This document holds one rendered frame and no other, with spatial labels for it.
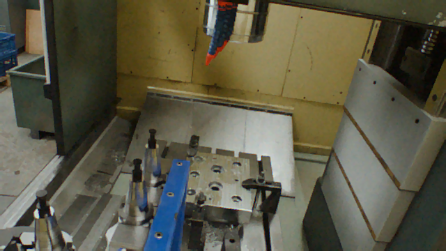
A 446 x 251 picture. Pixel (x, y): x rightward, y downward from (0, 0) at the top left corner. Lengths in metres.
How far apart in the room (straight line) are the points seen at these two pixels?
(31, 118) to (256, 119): 2.07
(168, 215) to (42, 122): 2.70
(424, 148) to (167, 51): 1.48
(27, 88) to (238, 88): 1.89
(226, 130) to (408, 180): 1.23
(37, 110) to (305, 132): 2.25
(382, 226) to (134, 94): 1.59
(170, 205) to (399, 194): 0.53
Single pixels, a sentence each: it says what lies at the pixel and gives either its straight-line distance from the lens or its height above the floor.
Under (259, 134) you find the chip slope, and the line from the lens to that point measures 1.91.
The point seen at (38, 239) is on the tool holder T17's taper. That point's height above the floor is 1.26.
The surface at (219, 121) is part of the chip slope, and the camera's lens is 1.93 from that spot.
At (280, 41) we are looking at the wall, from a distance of 1.92.
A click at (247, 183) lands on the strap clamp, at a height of 1.00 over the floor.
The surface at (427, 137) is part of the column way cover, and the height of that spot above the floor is 1.38.
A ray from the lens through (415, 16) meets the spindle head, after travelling 0.60.
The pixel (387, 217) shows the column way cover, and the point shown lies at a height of 1.15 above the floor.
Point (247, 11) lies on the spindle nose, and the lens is 0.79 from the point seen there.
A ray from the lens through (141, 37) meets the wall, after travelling 1.97.
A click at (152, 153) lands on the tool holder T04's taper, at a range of 0.66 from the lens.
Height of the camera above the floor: 1.64
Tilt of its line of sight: 27 degrees down
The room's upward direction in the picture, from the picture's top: 8 degrees clockwise
